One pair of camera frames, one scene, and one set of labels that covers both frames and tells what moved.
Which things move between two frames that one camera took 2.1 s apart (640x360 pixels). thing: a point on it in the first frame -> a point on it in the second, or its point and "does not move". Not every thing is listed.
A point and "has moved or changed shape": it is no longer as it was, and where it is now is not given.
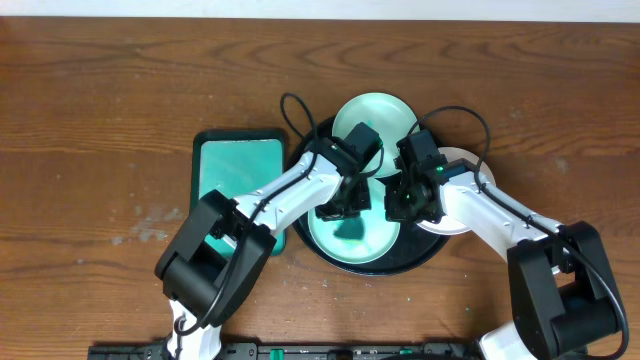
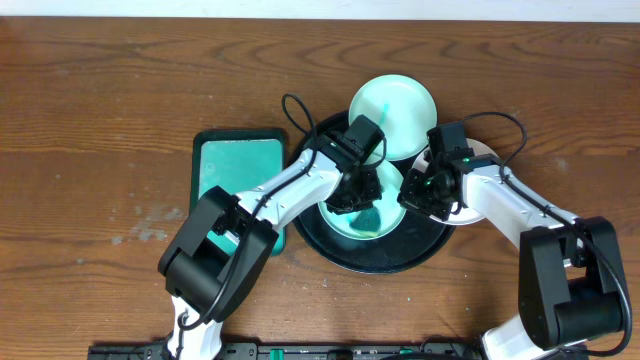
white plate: (443, 225) has moved or changed shape
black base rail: (290, 351) does not move
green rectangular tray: (235, 162) does not move
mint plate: (379, 238) has moved or changed shape
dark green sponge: (351, 228) -> (367, 220)
